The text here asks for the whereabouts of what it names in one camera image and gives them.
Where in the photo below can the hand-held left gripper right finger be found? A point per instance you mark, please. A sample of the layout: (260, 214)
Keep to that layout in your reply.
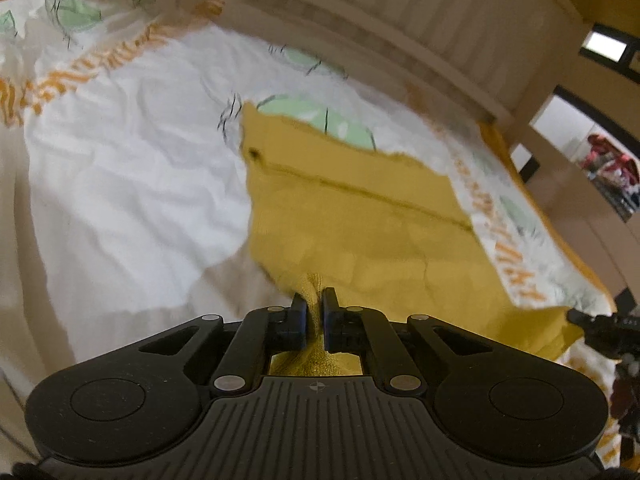
(328, 321)

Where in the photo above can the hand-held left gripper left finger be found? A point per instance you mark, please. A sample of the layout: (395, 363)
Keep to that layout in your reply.
(299, 321)

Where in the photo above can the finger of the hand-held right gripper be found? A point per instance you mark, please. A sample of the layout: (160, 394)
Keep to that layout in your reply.
(587, 325)

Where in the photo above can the yellow knit sweater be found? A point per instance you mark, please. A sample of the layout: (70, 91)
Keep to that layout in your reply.
(375, 240)

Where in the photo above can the red clothes pile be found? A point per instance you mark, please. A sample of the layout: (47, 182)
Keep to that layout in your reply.
(615, 165)

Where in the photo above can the white leaf-print bed sheet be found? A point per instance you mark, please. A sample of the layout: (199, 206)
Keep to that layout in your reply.
(130, 185)

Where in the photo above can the bright window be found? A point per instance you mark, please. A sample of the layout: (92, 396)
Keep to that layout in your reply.
(604, 45)

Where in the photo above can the wooden bed frame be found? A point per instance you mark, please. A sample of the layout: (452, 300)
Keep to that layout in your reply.
(400, 15)

